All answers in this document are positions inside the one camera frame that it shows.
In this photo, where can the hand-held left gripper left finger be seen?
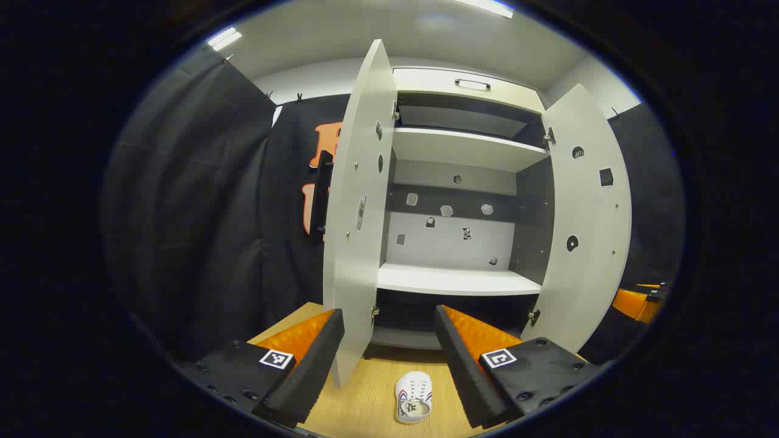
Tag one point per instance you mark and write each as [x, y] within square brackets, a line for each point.
[316, 365]

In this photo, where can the black backdrop cloth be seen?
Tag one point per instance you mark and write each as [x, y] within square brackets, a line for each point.
[195, 213]

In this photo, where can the white cabinet drawer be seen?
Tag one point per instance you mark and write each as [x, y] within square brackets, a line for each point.
[426, 85]

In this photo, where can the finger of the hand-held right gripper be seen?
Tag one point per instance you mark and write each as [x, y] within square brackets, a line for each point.
[633, 304]

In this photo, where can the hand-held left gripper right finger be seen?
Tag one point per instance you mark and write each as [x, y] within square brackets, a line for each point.
[462, 371]

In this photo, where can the ceiling light panel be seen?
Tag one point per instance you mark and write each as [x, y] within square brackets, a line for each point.
[224, 38]
[487, 6]

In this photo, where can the white canvas shoe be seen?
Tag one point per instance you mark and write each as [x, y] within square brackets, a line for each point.
[414, 386]

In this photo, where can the white cabinet door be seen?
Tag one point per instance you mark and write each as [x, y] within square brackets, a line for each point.
[584, 286]
[359, 274]

